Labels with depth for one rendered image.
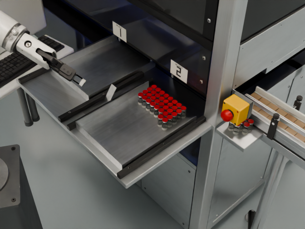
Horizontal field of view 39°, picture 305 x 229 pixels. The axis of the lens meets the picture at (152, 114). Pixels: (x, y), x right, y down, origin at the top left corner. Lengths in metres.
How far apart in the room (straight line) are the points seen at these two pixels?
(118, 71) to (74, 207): 0.93
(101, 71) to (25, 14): 0.52
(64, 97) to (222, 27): 0.69
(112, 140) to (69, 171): 1.09
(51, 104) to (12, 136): 1.20
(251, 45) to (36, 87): 0.84
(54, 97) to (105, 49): 0.36
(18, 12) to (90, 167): 0.99
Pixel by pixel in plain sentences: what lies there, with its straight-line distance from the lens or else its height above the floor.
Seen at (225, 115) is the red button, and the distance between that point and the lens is 1.43.
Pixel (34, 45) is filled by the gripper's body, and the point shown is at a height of 1.31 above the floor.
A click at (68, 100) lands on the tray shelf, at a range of 1.67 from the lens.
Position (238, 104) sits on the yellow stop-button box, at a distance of 1.44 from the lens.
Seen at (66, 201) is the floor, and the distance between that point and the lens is 2.45.
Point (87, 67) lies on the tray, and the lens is 1.82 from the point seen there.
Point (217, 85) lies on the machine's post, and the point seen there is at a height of 1.07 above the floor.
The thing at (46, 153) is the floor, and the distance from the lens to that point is 2.69.
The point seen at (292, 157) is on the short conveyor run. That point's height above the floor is 0.86.
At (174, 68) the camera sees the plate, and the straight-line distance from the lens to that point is 1.57.
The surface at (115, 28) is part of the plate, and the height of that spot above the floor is 1.03.
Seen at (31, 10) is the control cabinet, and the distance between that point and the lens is 2.13.
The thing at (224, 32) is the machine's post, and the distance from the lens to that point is 1.32.
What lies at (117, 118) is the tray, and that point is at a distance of 1.57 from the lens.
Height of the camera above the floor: 1.99
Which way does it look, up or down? 44 degrees down
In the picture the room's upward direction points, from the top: 1 degrees clockwise
